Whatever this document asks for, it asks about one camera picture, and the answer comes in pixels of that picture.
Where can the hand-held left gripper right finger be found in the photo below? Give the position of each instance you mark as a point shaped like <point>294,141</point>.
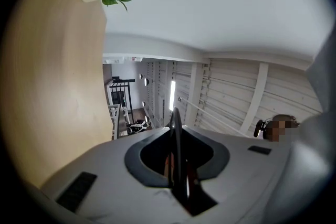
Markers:
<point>182,181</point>

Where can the black head-worn camera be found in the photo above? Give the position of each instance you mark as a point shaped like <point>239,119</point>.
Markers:
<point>258,128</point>

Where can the person's head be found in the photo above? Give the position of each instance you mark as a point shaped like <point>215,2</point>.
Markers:
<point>281,128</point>

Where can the long ceiling light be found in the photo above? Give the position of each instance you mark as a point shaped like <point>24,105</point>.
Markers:
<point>172,95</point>

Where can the person's grey shirt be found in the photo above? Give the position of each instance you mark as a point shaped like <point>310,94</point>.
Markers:
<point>315,160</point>

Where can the white chair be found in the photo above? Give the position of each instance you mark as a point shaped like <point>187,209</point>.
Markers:
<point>115,118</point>

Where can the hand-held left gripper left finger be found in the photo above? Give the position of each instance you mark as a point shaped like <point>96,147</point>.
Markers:
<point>173,139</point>

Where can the black metal rack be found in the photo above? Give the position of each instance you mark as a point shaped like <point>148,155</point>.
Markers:
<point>120,91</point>

